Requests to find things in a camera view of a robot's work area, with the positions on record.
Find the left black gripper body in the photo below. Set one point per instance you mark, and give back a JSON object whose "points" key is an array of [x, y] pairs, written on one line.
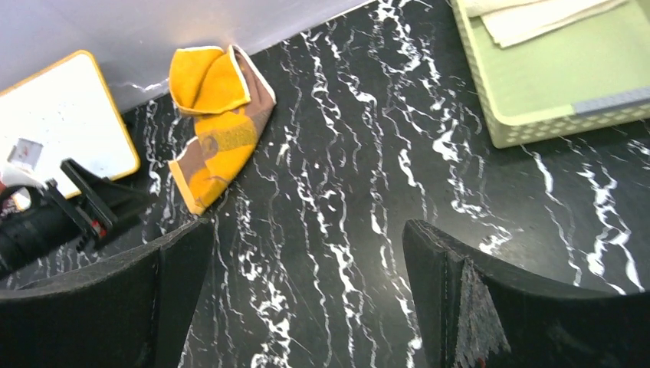
{"points": [[48, 224]]}

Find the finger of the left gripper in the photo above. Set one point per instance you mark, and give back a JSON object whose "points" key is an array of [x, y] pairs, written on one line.
{"points": [[108, 225], [104, 194]]}

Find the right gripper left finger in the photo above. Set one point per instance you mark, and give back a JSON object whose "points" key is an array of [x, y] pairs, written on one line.
{"points": [[132, 309]]}

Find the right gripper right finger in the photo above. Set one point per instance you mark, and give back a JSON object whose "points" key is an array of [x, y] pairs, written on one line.
{"points": [[475, 310]]}

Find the yellow brown towel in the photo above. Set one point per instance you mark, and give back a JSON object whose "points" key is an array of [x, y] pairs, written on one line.
{"points": [[230, 103]]}

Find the white towel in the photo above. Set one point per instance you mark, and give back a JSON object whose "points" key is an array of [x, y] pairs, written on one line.
{"points": [[511, 22]]}

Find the green plastic basket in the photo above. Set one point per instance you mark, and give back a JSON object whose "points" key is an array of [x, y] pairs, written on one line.
{"points": [[586, 76]]}

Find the whiteboard with yellow frame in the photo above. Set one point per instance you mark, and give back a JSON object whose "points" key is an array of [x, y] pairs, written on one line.
{"points": [[68, 108]]}

